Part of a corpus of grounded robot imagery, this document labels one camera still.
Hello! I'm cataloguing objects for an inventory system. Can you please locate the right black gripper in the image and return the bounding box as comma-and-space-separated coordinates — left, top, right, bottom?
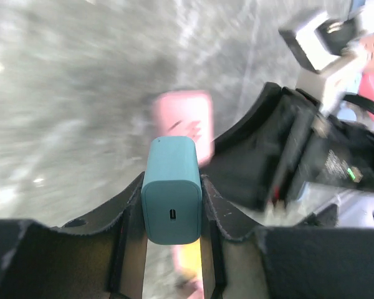
202, 82, 374, 211

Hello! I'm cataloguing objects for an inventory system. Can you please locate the teal charger plug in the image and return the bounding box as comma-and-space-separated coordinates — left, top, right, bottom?
141, 136, 203, 245

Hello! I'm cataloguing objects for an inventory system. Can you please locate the yellow charger plug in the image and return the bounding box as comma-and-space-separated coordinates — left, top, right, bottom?
173, 239, 202, 280

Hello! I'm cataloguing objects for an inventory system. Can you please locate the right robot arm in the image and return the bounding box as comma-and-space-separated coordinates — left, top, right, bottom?
204, 6, 374, 210

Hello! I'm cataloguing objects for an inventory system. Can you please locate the pink power strip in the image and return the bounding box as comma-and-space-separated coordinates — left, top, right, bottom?
153, 90, 214, 298

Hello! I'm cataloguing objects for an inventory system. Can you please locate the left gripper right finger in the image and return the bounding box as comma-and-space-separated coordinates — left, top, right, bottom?
201, 176, 374, 298

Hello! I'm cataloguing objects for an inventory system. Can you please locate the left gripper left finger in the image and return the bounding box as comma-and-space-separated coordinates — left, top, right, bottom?
0, 175, 147, 298

